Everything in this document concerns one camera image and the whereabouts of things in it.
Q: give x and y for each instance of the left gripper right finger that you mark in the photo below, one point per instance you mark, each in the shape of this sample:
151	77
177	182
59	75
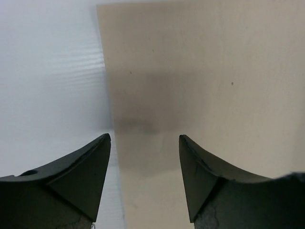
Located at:
220	195

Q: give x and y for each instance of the beige cloth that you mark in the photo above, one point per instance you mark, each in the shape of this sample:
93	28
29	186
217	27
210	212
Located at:
230	74

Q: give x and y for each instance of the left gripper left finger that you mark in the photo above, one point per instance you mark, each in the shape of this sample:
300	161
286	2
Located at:
63	194

